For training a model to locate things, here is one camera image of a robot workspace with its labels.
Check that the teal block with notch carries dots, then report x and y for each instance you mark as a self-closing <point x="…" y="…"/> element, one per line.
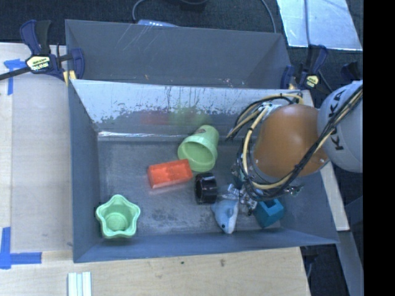
<point x="268" y="213"/>

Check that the grey-blue toy dolphin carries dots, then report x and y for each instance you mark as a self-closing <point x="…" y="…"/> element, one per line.
<point x="226" y="216"/>

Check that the light green plastic cup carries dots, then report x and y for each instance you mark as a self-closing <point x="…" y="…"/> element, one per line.
<point x="200" y="148"/>

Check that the orange-red flat block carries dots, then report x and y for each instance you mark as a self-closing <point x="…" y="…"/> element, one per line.
<point x="169" y="173"/>

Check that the grey metal bin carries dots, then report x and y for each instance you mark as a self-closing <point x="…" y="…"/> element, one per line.
<point x="123" y="171"/>

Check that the green star-shaped cup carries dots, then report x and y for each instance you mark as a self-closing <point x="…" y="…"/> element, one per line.
<point x="117" y="216"/>

